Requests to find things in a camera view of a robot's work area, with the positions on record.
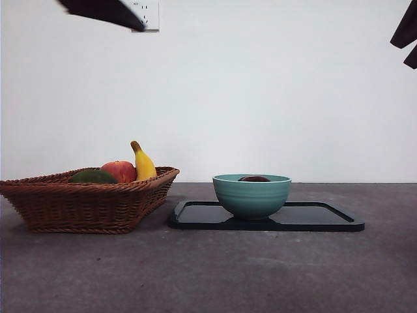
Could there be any white wall socket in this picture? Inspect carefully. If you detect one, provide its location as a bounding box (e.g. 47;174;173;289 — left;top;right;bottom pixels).
130;0;160;33

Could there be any black rectangular tray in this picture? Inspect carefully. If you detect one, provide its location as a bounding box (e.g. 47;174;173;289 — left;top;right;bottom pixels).
167;200;366;232

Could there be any red apple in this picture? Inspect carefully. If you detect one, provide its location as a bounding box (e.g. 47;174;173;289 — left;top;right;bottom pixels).
100;160;137;184

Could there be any dark purple plum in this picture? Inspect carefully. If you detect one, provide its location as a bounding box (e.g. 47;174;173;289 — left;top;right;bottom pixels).
237;175;271;183

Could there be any yellow banana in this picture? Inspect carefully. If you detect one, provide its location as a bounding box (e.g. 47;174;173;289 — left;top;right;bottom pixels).
130;140;158;182

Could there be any green mango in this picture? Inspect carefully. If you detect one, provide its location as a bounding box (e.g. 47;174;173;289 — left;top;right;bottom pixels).
68;168;119;185

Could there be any teal ribbed bowl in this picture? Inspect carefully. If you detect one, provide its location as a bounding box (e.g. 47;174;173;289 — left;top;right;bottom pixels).
212;173;293;221

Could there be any brown wicker basket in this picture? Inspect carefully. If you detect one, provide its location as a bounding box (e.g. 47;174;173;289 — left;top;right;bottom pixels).
0;166;180;235

